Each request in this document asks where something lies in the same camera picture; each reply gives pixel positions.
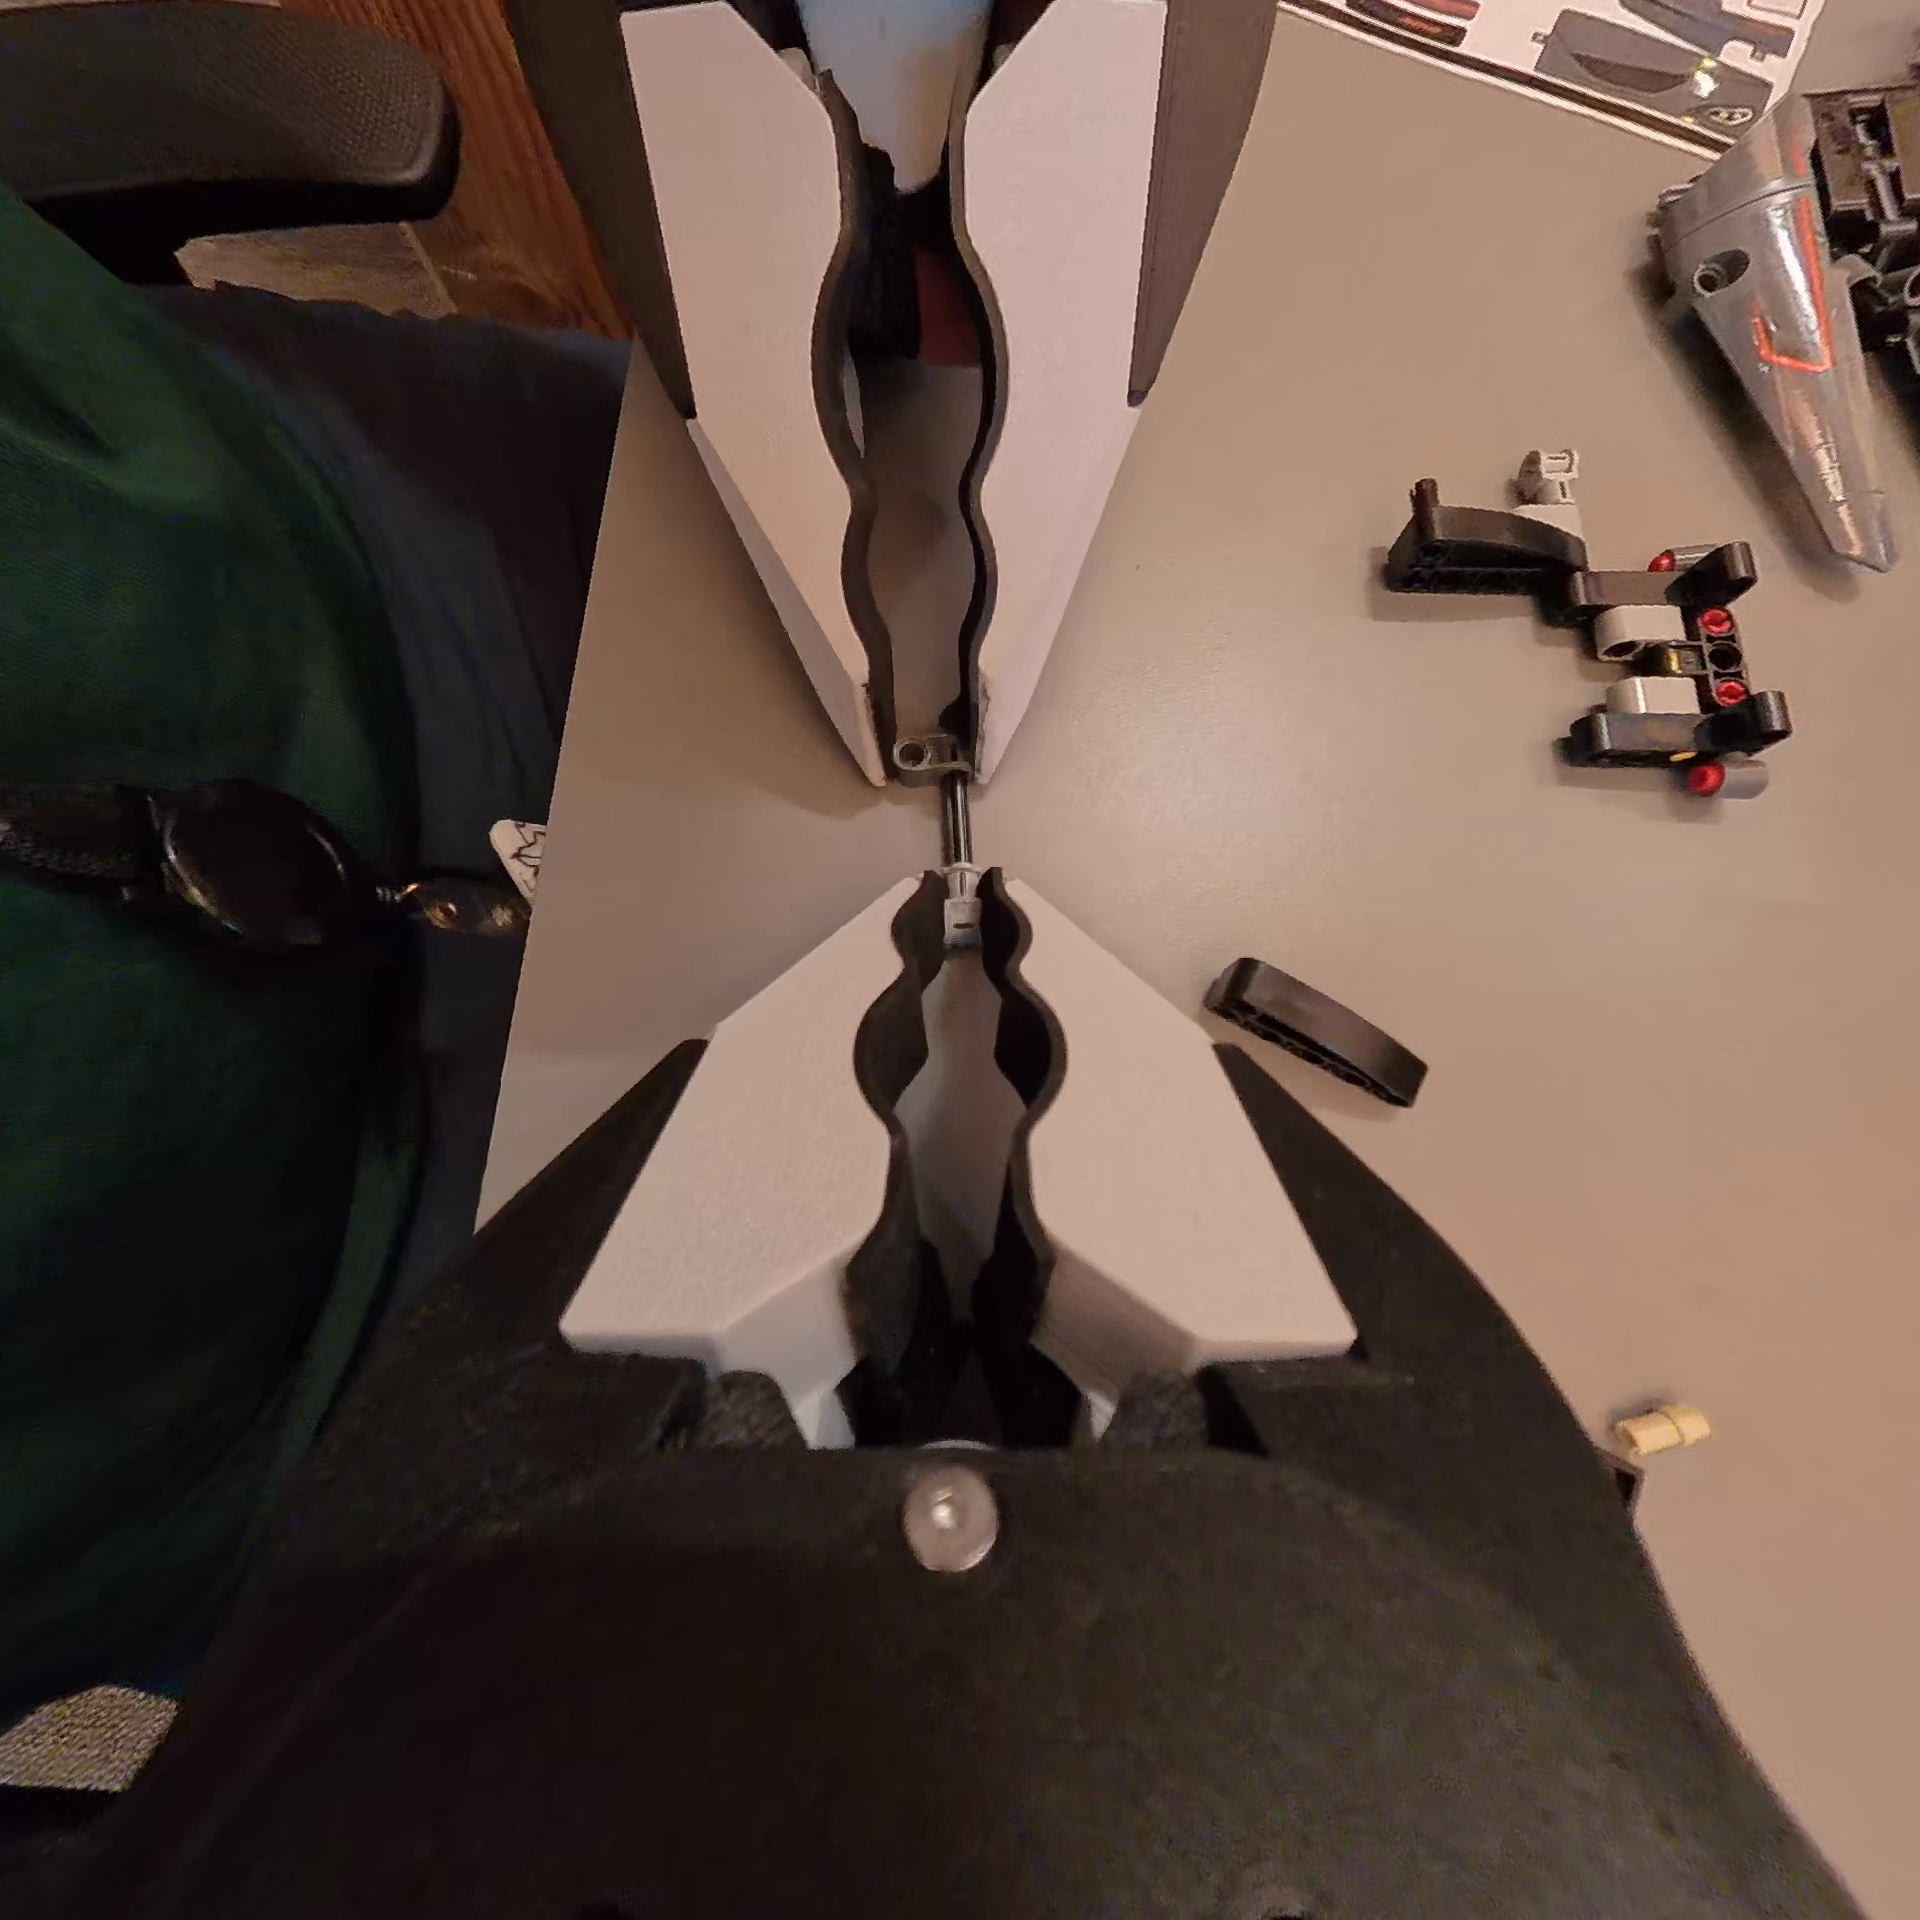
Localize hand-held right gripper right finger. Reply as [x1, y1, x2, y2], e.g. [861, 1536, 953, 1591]
[977, 875, 1361, 1449]

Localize black lanyard cord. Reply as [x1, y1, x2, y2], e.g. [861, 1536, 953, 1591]
[0, 779, 531, 953]

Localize grey pointed lego panel assembly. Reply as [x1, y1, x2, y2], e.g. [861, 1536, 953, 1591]
[1650, 88, 1900, 575]

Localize black lego frame red pins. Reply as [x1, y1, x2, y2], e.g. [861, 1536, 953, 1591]
[1381, 447, 1797, 806]

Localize lego sticker sheet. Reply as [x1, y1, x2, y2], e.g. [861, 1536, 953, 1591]
[1275, 0, 1824, 153]

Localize black chair armrest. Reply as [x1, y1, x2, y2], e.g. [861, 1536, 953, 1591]
[0, 0, 460, 287]

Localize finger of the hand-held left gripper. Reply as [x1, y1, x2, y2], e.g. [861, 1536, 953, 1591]
[619, 0, 910, 788]
[952, 0, 1172, 784]

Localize large lego car model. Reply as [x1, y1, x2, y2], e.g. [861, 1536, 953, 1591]
[1800, 83, 1920, 377]

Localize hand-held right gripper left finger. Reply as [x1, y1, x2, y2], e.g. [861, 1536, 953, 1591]
[555, 875, 946, 1451]

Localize black curved lego beam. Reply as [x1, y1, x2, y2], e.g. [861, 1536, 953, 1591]
[1204, 960, 1432, 1112]

